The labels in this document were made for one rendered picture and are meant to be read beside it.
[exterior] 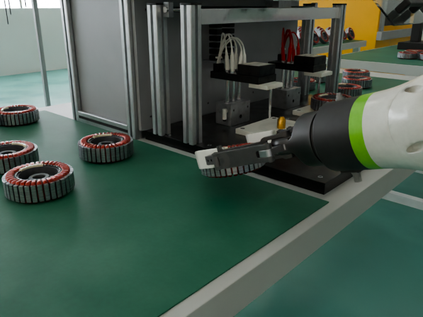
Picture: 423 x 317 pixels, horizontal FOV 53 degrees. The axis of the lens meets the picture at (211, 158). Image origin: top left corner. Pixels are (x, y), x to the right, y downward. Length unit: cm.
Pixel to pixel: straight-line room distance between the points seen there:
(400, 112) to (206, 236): 29
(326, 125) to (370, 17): 413
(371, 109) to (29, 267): 44
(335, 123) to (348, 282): 138
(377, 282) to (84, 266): 149
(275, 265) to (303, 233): 7
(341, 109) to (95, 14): 72
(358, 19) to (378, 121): 421
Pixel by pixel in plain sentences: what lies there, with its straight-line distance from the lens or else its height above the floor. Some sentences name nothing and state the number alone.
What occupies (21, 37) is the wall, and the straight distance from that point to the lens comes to 760.
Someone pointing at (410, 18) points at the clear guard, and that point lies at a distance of 118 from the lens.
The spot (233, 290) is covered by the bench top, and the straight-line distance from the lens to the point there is 52.
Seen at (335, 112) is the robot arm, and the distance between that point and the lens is 54.
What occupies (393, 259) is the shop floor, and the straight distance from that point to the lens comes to 207.
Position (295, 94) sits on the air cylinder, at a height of 81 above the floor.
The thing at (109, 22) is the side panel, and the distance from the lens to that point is 106.
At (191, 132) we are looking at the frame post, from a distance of 89.
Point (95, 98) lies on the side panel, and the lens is 115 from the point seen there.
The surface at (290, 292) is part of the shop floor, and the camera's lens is 175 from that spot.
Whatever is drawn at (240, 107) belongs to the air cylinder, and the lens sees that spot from 106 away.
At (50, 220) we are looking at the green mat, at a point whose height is 75.
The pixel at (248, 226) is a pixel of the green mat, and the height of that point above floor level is 75.
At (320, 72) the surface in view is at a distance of 119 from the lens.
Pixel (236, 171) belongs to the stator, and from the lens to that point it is 68.
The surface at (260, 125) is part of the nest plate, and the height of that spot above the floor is 78.
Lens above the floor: 105
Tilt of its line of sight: 20 degrees down
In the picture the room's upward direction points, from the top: straight up
